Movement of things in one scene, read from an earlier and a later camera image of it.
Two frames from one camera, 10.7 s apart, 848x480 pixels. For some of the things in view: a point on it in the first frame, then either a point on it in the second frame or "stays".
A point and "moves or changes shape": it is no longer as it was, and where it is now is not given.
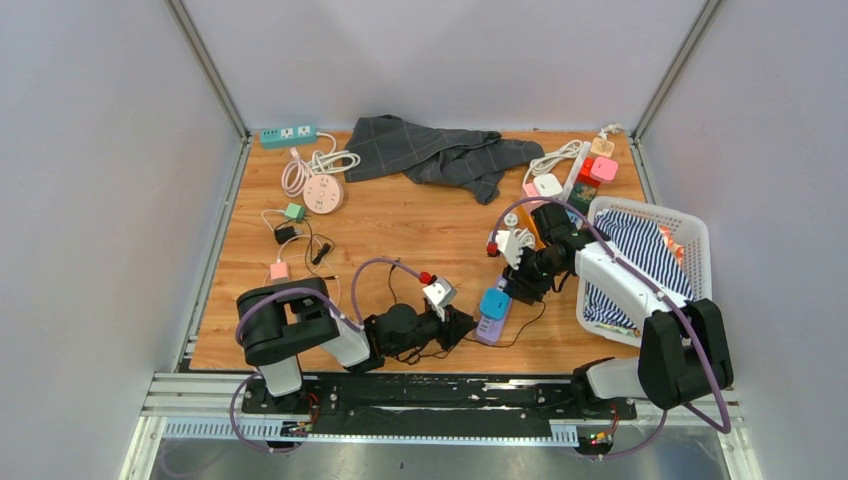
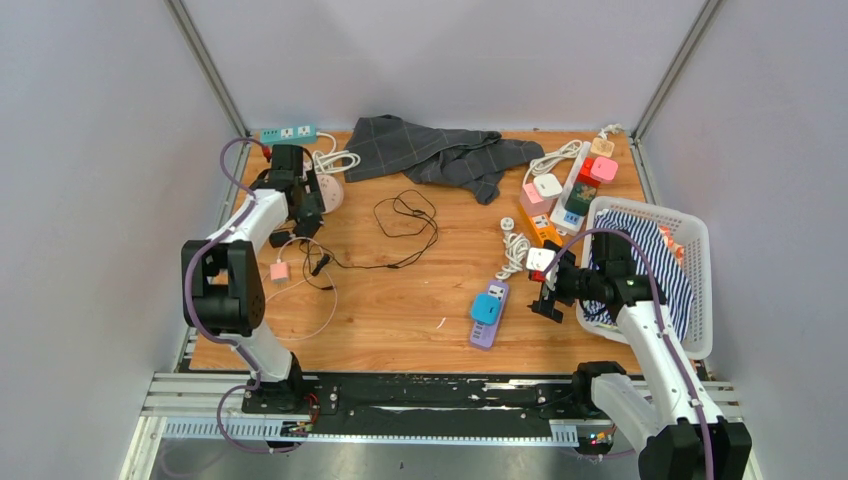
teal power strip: (289, 135) stays
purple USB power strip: (492, 331) moves or changes shape
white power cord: (333, 161) stays
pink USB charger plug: (279, 272) stays
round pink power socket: (323, 194) stays
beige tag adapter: (602, 147) stays
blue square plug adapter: (494, 302) moves or changes shape
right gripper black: (526, 287) to (546, 303)
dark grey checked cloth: (382, 144) stays
